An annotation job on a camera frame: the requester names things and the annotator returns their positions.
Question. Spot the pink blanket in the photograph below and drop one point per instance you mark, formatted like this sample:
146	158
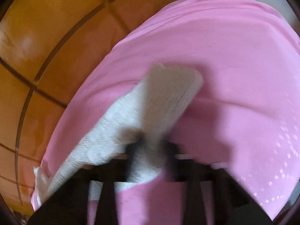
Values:
234	63

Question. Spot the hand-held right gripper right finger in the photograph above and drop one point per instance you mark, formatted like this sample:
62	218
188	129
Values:
171	160

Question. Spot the white knitted sweater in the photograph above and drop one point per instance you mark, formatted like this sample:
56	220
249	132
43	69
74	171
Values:
164	96

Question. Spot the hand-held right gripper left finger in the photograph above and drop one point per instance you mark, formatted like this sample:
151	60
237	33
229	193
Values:
134	160

